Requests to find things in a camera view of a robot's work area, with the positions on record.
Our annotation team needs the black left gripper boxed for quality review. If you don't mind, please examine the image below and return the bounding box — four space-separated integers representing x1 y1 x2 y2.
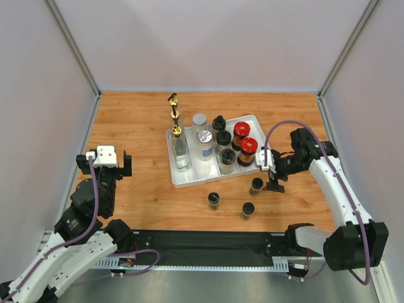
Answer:
78 151 132 214

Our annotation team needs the red lid sauce jar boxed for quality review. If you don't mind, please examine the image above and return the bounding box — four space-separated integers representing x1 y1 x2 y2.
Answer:
232 121 251 151
237 137 258 167

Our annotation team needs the white powder jar black lid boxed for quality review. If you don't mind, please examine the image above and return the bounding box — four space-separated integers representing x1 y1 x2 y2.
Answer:
218 148 235 175

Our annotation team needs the black knob grinder bottle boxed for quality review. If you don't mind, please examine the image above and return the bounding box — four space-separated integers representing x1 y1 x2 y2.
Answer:
215 130 232 155

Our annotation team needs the clear glass oil bottle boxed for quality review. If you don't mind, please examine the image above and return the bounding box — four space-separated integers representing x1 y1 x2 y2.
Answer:
171 126 191 172

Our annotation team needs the black cap spice bottle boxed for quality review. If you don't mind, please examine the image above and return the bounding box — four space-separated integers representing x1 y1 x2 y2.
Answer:
211 115 227 132

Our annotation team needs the glass oil bottle dark sauce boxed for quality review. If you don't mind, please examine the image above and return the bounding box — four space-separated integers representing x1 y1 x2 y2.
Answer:
170 105 184 129

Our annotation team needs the salt jar silver lid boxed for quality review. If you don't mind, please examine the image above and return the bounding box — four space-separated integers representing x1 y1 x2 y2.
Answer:
196 130 213 162

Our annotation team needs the glass oil bottle brown sauce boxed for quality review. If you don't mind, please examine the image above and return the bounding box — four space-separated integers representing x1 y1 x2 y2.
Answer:
167 93 179 110

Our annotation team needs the salt jar blue label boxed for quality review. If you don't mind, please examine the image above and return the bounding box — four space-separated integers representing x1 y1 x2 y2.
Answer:
192 113 207 136

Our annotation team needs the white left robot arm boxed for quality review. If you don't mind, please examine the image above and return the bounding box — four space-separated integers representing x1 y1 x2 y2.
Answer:
1 146 136 302

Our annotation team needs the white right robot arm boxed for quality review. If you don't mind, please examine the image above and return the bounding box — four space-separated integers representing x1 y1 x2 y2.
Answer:
256 127 389 271

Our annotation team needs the small black lid spice jar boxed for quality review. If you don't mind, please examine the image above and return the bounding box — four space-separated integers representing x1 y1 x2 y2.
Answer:
241 202 255 220
208 192 220 211
249 177 264 196

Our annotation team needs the white divided organizer tray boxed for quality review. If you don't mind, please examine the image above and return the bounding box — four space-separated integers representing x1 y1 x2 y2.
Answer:
166 115 266 188

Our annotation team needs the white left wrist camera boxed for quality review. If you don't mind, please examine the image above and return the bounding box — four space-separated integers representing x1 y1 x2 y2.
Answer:
85 145 119 168

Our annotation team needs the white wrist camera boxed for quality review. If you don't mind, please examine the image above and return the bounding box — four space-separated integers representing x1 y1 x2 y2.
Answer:
85 145 119 168
255 150 276 173

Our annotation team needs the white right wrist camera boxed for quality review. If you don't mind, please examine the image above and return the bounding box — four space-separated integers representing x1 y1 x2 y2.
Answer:
255 150 276 173

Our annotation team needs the aluminium frame rail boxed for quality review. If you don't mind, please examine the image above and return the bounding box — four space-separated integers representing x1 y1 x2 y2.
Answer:
37 229 384 272

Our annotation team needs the left aluminium corner post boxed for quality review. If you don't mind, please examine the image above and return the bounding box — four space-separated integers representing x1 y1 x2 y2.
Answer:
44 0 102 97

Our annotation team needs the aluminium corner post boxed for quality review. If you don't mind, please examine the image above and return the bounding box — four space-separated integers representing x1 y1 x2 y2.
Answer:
44 0 102 97
318 0 380 100

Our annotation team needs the right aluminium corner post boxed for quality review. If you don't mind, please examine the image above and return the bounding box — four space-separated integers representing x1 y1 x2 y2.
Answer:
318 0 380 100

